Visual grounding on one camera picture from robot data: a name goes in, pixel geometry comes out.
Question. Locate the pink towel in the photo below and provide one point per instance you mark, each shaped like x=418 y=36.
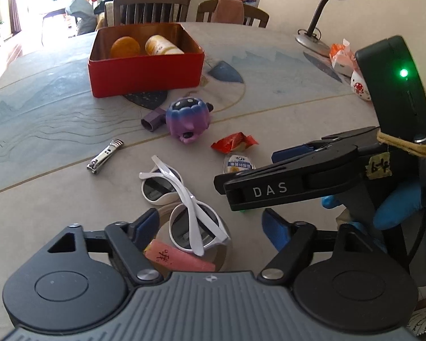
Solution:
x=229 y=10

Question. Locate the grey blue bag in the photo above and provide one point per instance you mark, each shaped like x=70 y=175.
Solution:
x=81 y=12

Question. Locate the red snack packet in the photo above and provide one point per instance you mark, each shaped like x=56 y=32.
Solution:
x=232 y=142

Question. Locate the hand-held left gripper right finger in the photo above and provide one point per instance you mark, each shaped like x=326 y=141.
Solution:
x=275 y=231

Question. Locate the orange white packet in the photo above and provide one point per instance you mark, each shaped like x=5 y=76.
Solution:
x=342 y=58

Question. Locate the silver nail clipper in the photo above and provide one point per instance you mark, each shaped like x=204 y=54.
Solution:
x=104 y=157

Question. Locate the small jelly cup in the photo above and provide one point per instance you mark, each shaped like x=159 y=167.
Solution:
x=238 y=163

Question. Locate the white mushroom print packet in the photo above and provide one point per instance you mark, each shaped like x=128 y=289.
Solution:
x=360 y=87

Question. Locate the orange fruit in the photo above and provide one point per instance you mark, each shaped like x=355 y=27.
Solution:
x=125 y=47

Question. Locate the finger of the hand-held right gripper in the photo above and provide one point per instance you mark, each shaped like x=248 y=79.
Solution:
x=291 y=181
x=337 y=140

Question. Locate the small purple block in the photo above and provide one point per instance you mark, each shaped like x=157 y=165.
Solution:
x=152 y=119

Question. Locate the tape roll with pink label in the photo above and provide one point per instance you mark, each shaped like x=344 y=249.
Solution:
x=224 y=255

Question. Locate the purple blue squishy toy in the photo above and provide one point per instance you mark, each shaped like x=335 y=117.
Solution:
x=188 y=120

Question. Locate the red tin box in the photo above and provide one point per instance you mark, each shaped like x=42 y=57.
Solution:
x=145 y=74

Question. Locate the grey curtain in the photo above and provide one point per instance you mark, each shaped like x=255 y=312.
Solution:
x=14 y=0

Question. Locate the person's right hand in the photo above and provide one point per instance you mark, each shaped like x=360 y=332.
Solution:
x=397 y=206

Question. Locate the coffee table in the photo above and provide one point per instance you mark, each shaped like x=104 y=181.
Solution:
x=55 y=7

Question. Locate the yellow white bottle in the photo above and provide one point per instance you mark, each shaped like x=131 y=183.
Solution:
x=161 y=45

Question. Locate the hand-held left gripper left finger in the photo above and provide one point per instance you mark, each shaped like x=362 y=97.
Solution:
x=145 y=228

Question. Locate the white sunglasses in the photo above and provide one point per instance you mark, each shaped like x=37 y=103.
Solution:
x=185 y=193

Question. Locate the pink rectangular block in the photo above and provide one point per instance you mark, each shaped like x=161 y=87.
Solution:
x=179 y=258

